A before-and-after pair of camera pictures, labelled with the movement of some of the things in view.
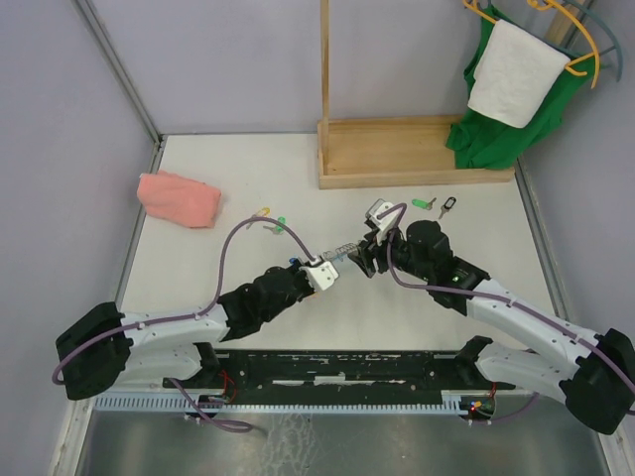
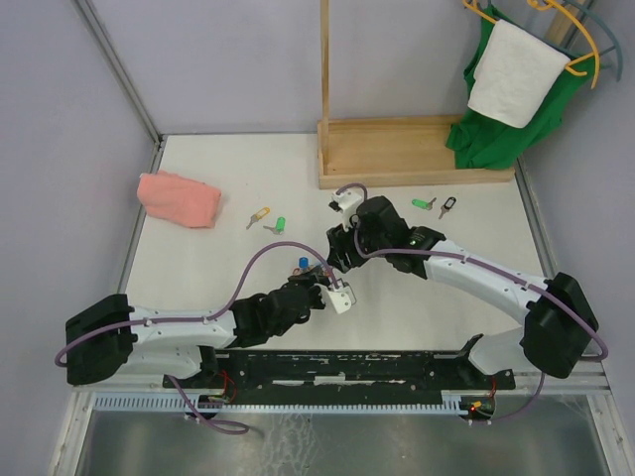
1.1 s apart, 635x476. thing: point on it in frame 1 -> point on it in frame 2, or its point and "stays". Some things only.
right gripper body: x=380 y=253 -> x=345 y=239
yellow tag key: x=263 y=212 stays
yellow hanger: x=542 y=5 stays
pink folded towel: x=184 y=201 stays
